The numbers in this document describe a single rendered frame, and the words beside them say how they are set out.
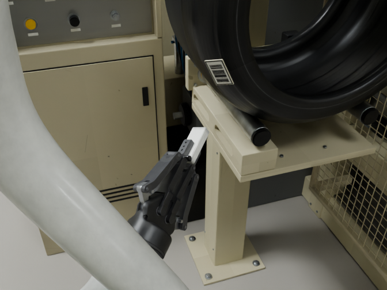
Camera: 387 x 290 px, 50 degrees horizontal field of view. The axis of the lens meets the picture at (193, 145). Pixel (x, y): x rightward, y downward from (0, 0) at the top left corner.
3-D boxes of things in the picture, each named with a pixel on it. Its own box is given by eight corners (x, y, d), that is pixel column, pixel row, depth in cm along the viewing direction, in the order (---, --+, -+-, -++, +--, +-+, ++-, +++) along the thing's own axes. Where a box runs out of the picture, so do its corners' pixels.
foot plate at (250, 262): (183, 237, 185) (183, 233, 184) (239, 223, 192) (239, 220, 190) (204, 286, 164) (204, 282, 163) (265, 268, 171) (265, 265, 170)
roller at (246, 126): (217, 71, 117) (207, 82, 118) (208, 61, 115) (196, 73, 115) (275, 136, 90) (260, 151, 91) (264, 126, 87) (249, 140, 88)
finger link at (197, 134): (178, 160, 71) (176, 157, 71) (194, 129, 74) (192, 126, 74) (192, 161, 69) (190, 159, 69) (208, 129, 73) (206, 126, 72)
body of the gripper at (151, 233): (106, 233, 62) (135, 182, 66) (137, 258, 67) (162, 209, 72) (141, 241, 57) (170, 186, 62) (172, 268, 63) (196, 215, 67)
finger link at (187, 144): (175, 166, 69) (166, 155, 68) (188, 142, 72) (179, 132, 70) (182, 167, 69) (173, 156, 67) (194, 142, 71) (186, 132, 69)
